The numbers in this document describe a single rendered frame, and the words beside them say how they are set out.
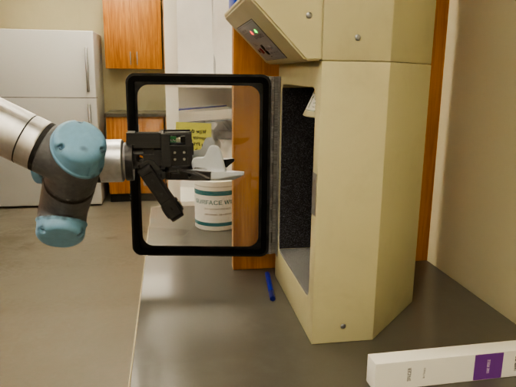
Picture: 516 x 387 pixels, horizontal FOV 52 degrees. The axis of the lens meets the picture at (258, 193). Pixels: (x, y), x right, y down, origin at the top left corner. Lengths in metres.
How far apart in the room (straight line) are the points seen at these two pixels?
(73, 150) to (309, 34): 0.38
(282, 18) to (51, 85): 5.06
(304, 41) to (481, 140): 0.55
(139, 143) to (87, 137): 0.18
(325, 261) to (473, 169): 0.50
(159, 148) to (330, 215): 0.32
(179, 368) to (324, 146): 0.42
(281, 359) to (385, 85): 0.47
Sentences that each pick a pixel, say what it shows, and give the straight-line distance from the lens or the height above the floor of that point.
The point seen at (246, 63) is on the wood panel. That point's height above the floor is 1.41.
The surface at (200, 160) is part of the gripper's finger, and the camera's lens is 0.91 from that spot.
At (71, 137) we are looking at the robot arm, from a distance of 0.76.
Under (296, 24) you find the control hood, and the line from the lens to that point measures 0.82.
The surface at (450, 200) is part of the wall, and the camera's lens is 1.35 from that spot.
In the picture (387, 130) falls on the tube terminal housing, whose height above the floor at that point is 1.30.
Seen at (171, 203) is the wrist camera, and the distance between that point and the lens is 0.95.
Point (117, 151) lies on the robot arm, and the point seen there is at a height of 1.26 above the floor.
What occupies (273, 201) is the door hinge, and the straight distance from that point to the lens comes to 1.16.
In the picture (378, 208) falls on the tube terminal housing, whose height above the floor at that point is 1.18.
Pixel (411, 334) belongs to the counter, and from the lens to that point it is 1.01.
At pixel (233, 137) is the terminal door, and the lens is 1.13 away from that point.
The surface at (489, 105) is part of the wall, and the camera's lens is 1.22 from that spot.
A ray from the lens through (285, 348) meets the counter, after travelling 0.92.
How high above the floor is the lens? 1.39
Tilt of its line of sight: 13 degrees down
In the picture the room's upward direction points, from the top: 1 degrees clockwise
